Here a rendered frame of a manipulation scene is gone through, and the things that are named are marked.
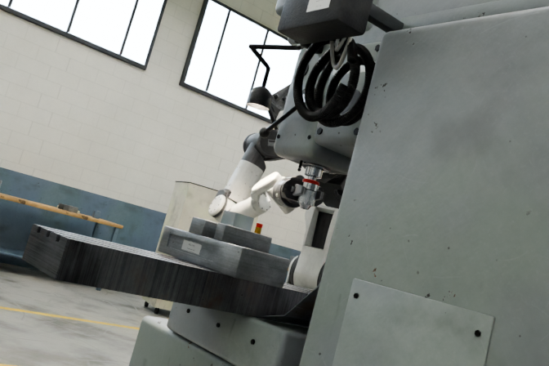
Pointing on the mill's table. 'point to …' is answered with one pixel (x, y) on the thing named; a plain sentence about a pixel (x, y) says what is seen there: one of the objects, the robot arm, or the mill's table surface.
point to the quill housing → (306, 131)
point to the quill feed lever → (278, 121)
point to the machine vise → (228, 253)
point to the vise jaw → (203, 227)
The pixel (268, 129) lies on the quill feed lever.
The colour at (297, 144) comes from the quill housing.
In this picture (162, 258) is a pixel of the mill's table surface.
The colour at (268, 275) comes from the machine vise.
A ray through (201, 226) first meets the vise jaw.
